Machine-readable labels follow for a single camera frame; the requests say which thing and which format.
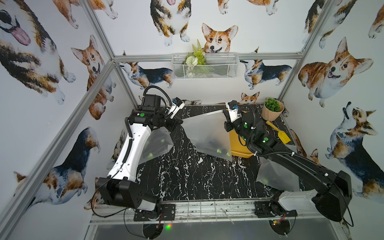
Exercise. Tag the artificial fern and flower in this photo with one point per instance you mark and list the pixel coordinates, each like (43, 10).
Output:
(194, 64)

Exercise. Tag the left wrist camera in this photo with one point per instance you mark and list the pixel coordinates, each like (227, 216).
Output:
(177, 104)

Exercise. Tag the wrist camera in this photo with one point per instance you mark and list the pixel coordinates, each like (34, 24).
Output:
(233, 108)
(177, 104)

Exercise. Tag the frosted zip-top bag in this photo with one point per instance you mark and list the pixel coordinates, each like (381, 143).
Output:
(207, 133)
(159, 143)
(276, 176)

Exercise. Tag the aluminium frame post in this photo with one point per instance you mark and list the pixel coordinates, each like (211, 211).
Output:
(18, 205)

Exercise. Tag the yellow plastic tray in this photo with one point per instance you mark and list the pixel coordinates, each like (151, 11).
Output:
(237, 147)

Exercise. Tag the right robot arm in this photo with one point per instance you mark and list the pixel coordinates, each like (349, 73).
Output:
(333, 191)

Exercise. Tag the frosted zip-top bag front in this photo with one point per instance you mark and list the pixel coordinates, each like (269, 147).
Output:
(276, 176)

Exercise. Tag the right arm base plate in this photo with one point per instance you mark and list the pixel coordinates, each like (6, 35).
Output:
(268, 209)

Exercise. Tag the pink pot green plant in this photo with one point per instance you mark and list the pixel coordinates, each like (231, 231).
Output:
(272, 109)

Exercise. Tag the white wire wall basket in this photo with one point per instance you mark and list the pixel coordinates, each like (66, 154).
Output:
(209, 66)

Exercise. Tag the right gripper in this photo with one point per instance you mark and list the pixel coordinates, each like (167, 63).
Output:
(229, 124)

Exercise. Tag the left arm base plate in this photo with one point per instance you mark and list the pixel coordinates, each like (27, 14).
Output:
(162, 212)

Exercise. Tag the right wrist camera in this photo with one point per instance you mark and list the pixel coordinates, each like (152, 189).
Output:
(233, 108)

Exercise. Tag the yellow plastic scoop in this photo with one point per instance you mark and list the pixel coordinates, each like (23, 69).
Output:
(281, 134)

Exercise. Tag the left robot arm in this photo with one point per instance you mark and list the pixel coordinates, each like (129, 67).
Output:
(119, 188)

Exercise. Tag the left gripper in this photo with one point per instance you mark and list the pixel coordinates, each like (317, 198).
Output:
(173, 120)

